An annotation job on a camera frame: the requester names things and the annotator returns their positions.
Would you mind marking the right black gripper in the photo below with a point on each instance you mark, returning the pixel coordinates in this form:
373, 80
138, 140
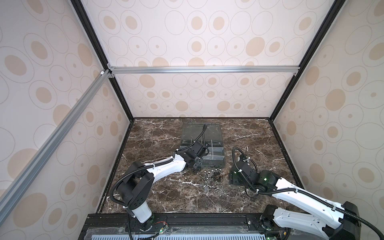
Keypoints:
232, 179

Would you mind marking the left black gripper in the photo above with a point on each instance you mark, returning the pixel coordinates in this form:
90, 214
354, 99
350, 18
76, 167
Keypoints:
199, 161

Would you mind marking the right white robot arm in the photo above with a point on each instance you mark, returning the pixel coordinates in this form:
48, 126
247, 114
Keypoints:
323, 218

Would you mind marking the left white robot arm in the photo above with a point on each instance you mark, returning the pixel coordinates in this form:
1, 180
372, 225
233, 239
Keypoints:
132, 189

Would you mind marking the clear plastic organizer box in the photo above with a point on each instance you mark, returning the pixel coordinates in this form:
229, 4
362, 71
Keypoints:
208, 134

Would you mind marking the black base frame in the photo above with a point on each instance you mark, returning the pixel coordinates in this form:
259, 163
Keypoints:
185, 227

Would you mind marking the horizontal aluminium rail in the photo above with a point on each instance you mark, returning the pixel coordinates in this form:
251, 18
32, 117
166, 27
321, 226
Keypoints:
205, 70

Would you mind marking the diagonal aluminium rail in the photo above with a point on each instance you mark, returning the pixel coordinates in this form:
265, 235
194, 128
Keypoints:
23, 181

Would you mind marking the left black corner post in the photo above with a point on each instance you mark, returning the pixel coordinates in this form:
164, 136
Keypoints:
94, 40

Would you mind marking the black corner post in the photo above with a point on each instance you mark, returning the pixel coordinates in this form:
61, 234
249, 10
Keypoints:
313, 47
94, 40

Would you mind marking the right black corner post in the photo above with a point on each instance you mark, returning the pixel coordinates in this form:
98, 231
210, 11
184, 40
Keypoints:
313, 47

